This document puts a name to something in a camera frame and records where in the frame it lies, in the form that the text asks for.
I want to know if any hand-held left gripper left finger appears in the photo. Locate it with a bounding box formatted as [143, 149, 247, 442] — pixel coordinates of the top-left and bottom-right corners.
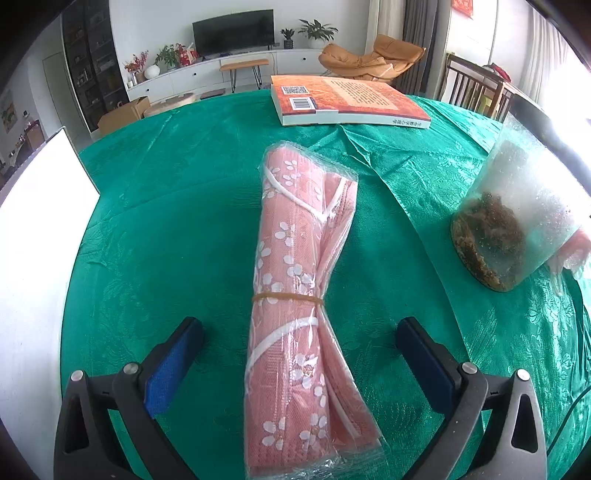
[54, 316, 205, 480]

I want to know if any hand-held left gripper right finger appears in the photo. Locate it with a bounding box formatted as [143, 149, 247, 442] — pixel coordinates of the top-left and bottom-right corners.
[395, 316, 549, 480]

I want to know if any pink floral cloth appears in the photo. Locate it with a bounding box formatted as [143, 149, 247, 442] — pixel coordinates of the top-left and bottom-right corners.
[245, 143, 386, 480]

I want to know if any green tablecloth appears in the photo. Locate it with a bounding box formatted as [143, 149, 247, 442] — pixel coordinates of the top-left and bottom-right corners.
[60, 90, 591, 480]

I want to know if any clear jar with black lid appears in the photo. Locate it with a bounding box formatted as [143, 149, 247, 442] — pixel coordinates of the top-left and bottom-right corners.
[450, 95, 591, 292]

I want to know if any white board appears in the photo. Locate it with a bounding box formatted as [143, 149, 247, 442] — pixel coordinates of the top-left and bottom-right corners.
[0, 126, 101, 430]

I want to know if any pink bath pouf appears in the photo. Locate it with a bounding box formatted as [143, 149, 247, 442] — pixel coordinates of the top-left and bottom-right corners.
[549, 228, 591, 282]

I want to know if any cardboard box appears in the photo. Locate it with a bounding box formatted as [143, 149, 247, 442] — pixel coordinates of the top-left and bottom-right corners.
[97, 96, 151, 136]

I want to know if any orange book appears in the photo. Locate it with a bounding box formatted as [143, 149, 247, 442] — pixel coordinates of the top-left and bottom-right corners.
[270, 75, 432, 127]

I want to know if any wooden chair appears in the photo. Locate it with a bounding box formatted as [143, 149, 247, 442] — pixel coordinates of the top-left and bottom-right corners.
[438, 53, 515, 121]

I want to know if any white television cabinet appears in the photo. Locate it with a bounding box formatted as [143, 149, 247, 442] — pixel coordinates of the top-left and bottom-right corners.
[127, 48, 331, 103]

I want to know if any red flower arrangement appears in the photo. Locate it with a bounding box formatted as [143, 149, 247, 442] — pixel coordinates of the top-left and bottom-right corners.
[124, 51, 149, 86]

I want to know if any orange lounge chair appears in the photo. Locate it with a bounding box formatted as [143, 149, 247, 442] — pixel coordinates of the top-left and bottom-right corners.
[318, 34, 426, 84]

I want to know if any wooden stool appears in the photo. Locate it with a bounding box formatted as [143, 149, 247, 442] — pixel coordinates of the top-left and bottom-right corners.
[219, 58, 270, 93]

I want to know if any leafy green potted plant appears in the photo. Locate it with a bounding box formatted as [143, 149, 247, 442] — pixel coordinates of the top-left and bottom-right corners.
[154, 44, 185, 70]

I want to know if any dark display shelf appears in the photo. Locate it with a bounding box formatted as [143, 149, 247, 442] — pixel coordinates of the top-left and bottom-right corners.
[62, 0, 129, 114]

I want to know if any grey curtain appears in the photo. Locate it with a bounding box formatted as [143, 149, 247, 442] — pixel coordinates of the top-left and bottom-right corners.
[392, 0, 437, 93]

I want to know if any sheer window curtain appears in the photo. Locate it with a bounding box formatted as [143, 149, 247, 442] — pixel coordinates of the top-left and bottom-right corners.
[522, 4, 573, 107]

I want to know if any black television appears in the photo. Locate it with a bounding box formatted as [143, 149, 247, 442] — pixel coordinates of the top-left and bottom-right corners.
[192, 8, 275, 57]

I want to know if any white curtain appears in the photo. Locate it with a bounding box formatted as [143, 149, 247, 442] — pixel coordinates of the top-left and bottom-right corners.
[365, 0, 404, 56]

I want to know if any large green potted plant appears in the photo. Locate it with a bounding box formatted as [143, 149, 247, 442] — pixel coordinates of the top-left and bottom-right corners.
[298, 18, 339, 49]

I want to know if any black cable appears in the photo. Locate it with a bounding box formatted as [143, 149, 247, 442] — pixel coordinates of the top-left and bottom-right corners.
[549, 392, 591, 455]

